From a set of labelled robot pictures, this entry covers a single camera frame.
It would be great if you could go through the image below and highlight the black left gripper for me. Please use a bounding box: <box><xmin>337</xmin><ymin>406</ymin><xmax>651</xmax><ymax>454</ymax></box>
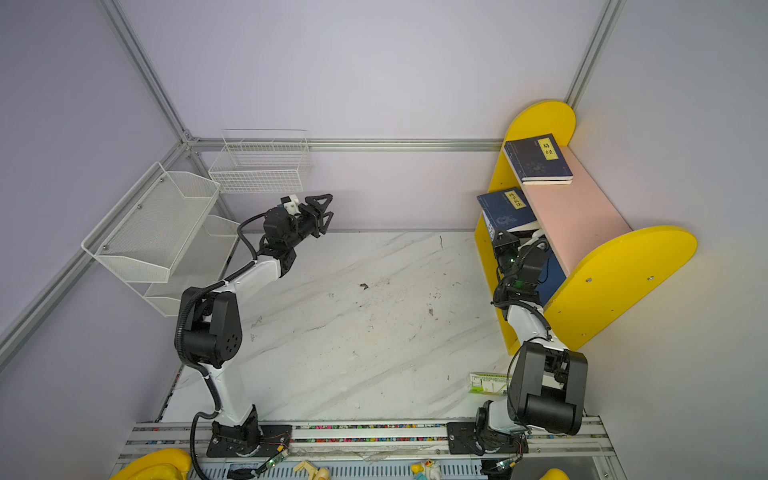
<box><xmin>286</xmin><ymin>193</ymin><xmax>333</xmax><ymax>248</ymax></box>

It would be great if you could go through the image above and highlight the dark blue barcode book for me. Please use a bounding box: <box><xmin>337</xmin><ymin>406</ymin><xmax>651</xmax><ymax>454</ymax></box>
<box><xmin>476</xmin><ymin>187</ymin><xmax>540</xmax><ymax>238</ymax></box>

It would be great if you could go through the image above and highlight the dark blue book yellow label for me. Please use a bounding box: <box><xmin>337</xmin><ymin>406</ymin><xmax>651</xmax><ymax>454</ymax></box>
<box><xmin>522</xmin><ymin>176</ymin><xmax>573</xmax><ymax>185</ymax></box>

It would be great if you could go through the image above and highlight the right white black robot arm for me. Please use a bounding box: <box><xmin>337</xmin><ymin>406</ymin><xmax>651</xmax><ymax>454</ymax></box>
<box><xmin>475</xmin><ymin>232</ymin><xmax>588</xmax><ymax>441</ymax></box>

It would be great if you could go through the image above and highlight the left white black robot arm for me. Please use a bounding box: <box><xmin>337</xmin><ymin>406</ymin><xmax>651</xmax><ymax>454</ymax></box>
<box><xmin>173</xmin><ymin>193</ymin><xmax>333</xmax><ymax>437</ymax></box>

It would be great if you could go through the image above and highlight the yellow pink blue bookshelf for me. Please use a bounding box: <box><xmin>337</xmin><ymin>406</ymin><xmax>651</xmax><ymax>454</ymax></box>
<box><xmin>505</xmin><ymin>100</ymin><xmax>698</xmax><ymax>350</ymax></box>

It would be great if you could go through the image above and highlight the small green white box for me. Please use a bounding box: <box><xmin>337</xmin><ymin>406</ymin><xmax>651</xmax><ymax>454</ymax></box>
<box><xmin>469</xmin><ymin>372</ymin><xmax>508</xmax><ymax>395</ymax></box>

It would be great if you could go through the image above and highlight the lower white perforated shelf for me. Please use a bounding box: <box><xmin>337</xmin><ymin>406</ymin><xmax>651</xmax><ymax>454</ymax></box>
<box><xmin>142</xmin><ymin>215</ymin><xmax>239</xmax><ymax>317</ymax></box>

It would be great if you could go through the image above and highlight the white perforated metal shelf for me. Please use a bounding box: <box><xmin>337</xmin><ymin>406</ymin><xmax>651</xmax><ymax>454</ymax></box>
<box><xmin>81</xmin><ymin>163</ymin><xmax>220</xmax><ymax>283</ymax></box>

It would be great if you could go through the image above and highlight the yellow object bottom right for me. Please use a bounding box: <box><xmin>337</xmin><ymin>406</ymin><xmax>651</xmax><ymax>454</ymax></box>
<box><xmin>539</xmin><ymin>468</ymin><xmax>569</xmax><ymax>480</ymax></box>

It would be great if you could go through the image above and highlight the yellow white toy figure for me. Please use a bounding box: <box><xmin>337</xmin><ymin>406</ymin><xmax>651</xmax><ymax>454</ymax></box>
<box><xmin>410</xmin><ymin>459</ymin><xmax>442</xmax><ymax>480</ymax></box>

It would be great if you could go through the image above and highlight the beige toy figure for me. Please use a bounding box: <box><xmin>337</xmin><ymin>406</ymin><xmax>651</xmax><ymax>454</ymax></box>
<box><xmin>293</xmin><ymin>461</ymin><xmax>331</xmax><ymax>480</ymax></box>

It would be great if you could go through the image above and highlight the yellow plastic toy left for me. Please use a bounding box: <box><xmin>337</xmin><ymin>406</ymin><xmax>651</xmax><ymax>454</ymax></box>
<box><xmin>111</xmin><ymin>448</ymin><xmax>192</xmax><ymax>480</ymax></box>

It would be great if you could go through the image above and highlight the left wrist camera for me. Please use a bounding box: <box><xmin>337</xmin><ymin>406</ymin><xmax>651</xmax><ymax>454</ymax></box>
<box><xmin>281</xmin><ymin>195</ymin><xmax>301</xmax><ymax>216</ymax></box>

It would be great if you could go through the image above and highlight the white wire basket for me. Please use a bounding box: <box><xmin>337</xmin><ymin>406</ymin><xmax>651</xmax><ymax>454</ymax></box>
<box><xmin>208</xmin><ymin>129</ymin><xmax>313</xmax><ymax>194</ymax></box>

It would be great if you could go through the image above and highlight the black corrugated cable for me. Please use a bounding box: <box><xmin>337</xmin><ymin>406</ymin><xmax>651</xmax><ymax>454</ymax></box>
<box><xmin>173</xmin><ymin>211</ymin><xmax>271</xmax><ymax>480</ymax></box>

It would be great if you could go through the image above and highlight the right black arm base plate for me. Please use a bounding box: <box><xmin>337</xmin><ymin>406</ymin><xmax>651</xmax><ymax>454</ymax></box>
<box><xmin>446</xmin><ymin>422</ymin><xmax>529</xmax><ymax>456</ymax></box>

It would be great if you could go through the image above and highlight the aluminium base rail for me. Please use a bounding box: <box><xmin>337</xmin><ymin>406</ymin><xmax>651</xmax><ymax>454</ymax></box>
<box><xmin>111</xmin><ymin>417</ymin><xmax>626</xmax><ymax>479</ymax></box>

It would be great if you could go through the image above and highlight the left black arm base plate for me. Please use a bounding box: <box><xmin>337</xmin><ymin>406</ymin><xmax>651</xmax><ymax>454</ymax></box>
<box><xmin>206</xmin><ymin>422</ymin><xmax>293</xmax><ymax>458</ymax></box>

